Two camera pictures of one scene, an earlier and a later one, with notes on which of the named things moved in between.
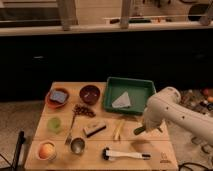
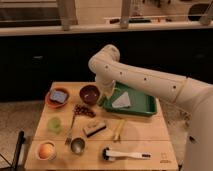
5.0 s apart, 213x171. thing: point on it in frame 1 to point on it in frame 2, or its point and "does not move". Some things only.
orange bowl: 55,103 does not move
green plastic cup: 54,124 does not move
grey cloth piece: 122,101 does not move
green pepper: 138,130 to 102,101
